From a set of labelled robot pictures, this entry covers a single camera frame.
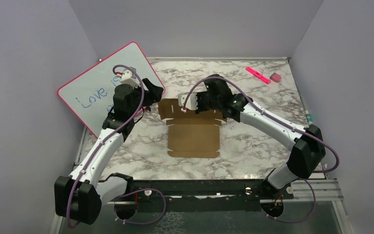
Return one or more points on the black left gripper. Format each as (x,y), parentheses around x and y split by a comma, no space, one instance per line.
(156,97)

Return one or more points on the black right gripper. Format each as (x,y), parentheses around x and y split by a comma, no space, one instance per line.
(199,108)

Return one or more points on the brown cardboard box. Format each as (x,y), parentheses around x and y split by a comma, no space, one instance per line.
(191,135)

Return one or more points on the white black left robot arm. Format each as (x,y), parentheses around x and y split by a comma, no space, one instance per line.
(81,195)

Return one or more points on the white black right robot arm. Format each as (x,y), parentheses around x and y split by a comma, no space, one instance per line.
(305,144)

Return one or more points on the pink highlighter marker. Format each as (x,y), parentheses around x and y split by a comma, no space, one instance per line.
(257,74)

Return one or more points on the pink eraser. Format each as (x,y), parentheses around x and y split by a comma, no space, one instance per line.
(275,77)

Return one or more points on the pink framed whiteboard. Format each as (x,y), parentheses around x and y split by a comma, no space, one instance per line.
(89,95)

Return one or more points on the green white marker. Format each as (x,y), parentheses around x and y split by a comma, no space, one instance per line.
(308,117)

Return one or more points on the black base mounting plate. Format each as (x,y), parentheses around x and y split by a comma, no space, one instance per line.
(215,195)

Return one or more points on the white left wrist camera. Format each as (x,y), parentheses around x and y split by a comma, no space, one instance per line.
(128,77)

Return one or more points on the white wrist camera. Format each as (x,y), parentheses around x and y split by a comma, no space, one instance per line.
(128,77)
(188,102)

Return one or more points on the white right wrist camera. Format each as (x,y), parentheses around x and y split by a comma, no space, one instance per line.
(188,102)

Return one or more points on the aluminium frame rail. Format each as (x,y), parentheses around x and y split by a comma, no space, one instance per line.
(149,160)

